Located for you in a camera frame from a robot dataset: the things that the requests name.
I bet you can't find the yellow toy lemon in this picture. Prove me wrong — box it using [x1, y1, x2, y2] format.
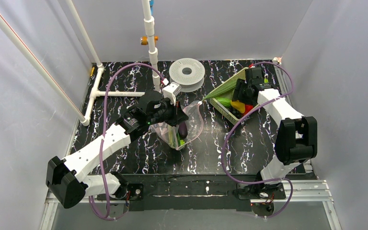
[230, 100, 246, 114]

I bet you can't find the purple toy eggplant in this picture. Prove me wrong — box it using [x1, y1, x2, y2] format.
[178, 122, 188, 139]

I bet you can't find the clear pink zip top bag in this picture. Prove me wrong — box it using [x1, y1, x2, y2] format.
[150, 101, 204, 150]

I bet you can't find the dark toy grape bunch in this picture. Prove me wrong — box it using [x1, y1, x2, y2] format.
[230, 108, 243, 119]

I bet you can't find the toy celery stalk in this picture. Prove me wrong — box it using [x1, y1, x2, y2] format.
[167, 125, 179, 149]

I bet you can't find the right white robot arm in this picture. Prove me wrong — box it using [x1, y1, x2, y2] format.
[231, 67, 317, 189]

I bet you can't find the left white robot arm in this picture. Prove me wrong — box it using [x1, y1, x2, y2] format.
[46, 87, 188, 208]

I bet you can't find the green toy okra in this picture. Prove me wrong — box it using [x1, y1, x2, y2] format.
[202, 77, 244, 101]

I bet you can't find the green perforated plastic basket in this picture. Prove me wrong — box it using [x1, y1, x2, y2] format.
[204, 67, 276, 125]

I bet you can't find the green toy cucumber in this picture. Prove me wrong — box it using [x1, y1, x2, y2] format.
[215, 97, 231, 108]

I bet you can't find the grey filament spool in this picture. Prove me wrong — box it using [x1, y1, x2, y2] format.
[169, 58, 206, 92]

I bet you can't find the orange pipe clamp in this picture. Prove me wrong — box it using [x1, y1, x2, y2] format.
[140, 36, 158, 46]

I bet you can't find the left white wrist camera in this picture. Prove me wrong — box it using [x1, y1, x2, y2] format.
[162, 82, 182, 105]

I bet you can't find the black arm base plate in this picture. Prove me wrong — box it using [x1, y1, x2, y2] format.
[95, 172, 286, 212]

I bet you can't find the white PVC pipe frame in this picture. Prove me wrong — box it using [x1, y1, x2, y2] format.
[0, 0, 163, 127]

